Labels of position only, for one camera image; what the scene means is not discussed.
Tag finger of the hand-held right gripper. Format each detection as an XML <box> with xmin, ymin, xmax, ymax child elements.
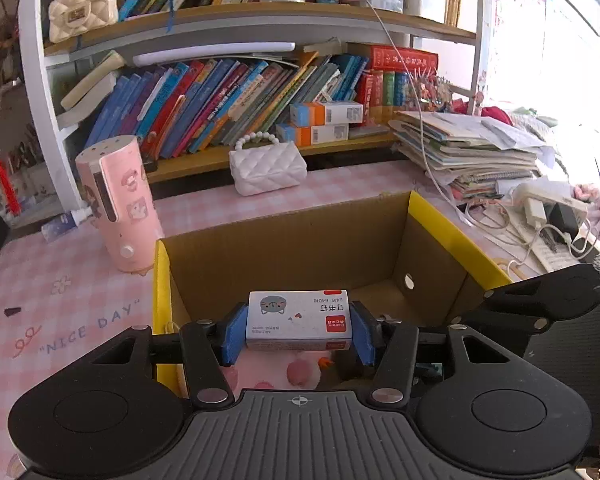
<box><xmin>459</xmin><ymin>282</ymin><xmax>552</xmax><ymax>357</ymax></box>

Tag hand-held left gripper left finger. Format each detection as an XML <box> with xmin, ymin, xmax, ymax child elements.
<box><xmin>65</xmin><ymin>302</ymin><xmax>248</xmax><ymax>408</ymax></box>

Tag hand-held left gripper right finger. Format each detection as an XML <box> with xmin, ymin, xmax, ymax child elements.
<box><xmin>351</xmin><ymin>301</ymin><xmax>536</xmax><ymax>407</ymax></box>

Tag pink pig plush toy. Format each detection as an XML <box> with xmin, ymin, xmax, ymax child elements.
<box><xmin>227</xmin><ymin>350</ymin><xmax>338</xmax><ymax>393</ymax></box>

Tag white staple box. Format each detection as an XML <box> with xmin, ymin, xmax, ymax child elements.
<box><xmin>245</xmin><ymin>289</ymin><xmax>355</xmax><ymax>352</ymax></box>

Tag yellow cardboard box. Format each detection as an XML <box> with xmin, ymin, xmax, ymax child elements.
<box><xmin>152</xmin><ymin>190</ymin><xmax>513</xmax><ymax>396</ymax></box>

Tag printed paper sheet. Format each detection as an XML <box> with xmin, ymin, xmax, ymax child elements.
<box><xmin>510</xmin><ymin>230</ymin><xmax>596</xmax><ymax>273</ymax></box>

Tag black power adapter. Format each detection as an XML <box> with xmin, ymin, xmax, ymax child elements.
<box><xmin>550</xmin><ymin>203</ymin><xmax>581</xmax><ymax>233</ymax></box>

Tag white charger plug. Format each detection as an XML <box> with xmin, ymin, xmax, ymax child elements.
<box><xmin>522</xmin><ymin>197</ymin><xmax>548</xmax><ymax>228</ymax></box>

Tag pink fluffy cloth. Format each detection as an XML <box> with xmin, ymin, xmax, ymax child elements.
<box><xmin>572</xmin><ymin>182</ymin><xmax>600</xmax><ymax>221</ymax></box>

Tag pink checkered tablecloth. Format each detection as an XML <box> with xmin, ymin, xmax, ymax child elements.
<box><xmin>0</xmin><ymin>157</ymin><xmax>546</xmax><ymax>480</ymax></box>

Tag pink cylindrical humidifier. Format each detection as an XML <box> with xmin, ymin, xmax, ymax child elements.
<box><xmin>75</xmin><ymin>135</ymin><xmax>165</xmax><ymax>273</ymax></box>

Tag stack of notebooks and papers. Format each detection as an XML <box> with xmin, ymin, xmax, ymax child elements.
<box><xmin>387</xmin><ymin>110</ymin><xmax>556</xmax><ymax>201</ymax></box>

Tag white quilted handbag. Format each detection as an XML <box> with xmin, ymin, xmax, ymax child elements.
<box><xmin>229</xmin><ymin>131</ymin><xmax>308</xmax><ymax>197</ymax></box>

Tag red cloth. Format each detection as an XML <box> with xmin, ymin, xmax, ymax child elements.
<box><xmin>472</xmin><ymin>106</ymin><xmax>513</xmax><ymax>126</ymax></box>

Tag small spray bottle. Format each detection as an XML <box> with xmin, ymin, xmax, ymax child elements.
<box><xmin>41</xmin><ymin>208</ymin><xmax>92</xmax><ymax>243</ymax></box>

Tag orange and white carton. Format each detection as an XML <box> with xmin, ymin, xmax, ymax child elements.
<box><xmin>276</xmin><ymin>122</ymin><xmax>350</xmax><ymax>147</ymax></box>
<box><xmin>289</xmin><ymin>101</ymin><xmax>364</xmax><ymax>127</ymax></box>

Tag long row of leaning books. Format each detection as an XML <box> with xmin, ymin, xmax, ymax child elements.
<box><xmin>82</xmin><ymin>52</ymin><xmax>371</xmax><ymax>161</ymax></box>

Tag colourful acrylic figurines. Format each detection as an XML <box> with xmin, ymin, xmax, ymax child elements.
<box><xmin>410</xmin><ymin>72</ymin><xmax>453</xmax><ymax>111</ymax></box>

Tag red tassel ornament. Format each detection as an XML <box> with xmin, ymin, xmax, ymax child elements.
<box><xmin>0</xmin><ymin>147</ymin><xmax>21</xmax><ymax>216</ymax></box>

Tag thick red dictionary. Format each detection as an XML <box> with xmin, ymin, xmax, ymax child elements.
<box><xmin>369</xmin><ymin>45</ymin><xmax>439</xmax><ymax>72</ymax></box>

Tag long white bar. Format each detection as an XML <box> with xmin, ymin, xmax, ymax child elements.
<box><xmin>132</xmin><ymin>40</ymin><xmax>297</xmax><ymax>68</ymax></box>

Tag thick beige book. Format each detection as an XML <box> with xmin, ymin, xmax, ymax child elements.
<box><xmin>60</xmin><ymin>50</ymin><xmax>126</xmax><ymax>111</ymax></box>

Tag white bookshelf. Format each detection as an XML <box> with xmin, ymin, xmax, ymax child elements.
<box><xmin>17</xmin><ymin>0</ymin><xmax>493</xmax><ymax>211</ymax></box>

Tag cream quilted handbag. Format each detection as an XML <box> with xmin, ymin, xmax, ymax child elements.
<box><xmin>47</xmin><ymin>0</ymin><xmax>118</xmax><ymax>43</ymax></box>

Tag white cable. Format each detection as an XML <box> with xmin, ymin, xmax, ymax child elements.
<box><xmin>342</xmin><ymin>0</ymin><xmax>481</xmax><ymax>226</ymax></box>

